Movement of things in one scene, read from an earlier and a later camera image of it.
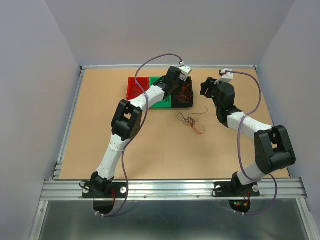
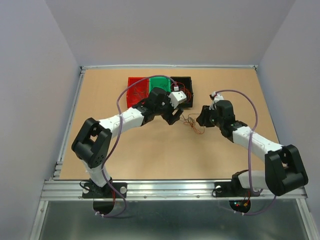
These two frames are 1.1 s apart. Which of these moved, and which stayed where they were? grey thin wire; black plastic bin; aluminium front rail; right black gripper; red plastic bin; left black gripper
Moved: grey thin wire; right black gripper; left black gripper
Stayed: aluminium front rail; black plastic bin; red plastic bin
